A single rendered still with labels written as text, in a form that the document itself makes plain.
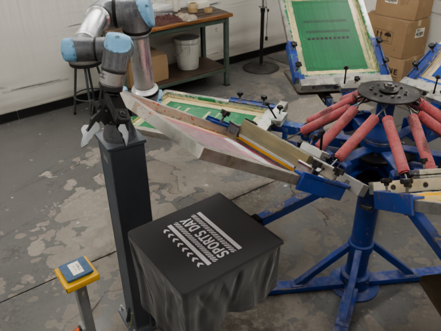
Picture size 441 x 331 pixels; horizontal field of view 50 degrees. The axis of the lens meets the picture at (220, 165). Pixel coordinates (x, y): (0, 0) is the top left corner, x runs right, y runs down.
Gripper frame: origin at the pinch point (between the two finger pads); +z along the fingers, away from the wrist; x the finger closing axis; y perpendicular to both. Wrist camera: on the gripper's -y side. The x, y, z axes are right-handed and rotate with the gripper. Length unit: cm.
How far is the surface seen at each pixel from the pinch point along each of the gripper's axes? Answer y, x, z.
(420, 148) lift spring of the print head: -30, -139, -8
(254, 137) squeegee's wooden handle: 9, -73, 1
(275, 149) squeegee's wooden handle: -4, -73, 1
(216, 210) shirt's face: 11, -64, 37
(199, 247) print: -4, -45, 43
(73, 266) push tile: 13, -1, 54
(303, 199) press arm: -2, -104, 29
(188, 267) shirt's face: -12, -35, 46
